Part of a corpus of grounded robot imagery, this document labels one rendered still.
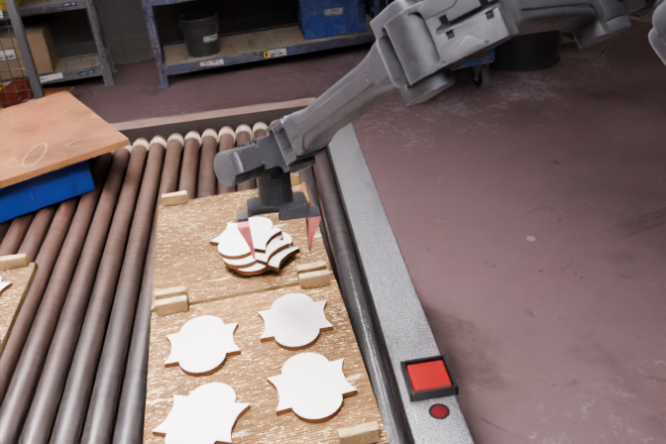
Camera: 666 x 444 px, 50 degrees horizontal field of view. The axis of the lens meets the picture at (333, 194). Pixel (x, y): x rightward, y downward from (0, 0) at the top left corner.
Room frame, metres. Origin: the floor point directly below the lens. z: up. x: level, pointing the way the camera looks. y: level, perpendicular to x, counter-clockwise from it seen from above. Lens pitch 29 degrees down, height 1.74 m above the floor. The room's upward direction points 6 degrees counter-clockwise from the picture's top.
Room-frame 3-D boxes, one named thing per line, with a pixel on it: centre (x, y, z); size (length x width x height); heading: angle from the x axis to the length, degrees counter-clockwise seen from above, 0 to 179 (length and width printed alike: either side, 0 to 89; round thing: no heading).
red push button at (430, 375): (0.85, -0.12, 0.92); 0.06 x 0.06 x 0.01; 4
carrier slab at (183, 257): (1.32, 0.21, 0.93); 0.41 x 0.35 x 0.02; 7
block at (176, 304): (1.07, 0.32, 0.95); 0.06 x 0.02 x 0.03; 98
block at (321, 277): (1.11, 0.05, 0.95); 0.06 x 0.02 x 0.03; 98
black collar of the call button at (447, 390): (0.85, -0.12, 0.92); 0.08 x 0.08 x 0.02; 4
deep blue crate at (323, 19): (5.59, -0.12, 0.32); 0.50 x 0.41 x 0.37; 97
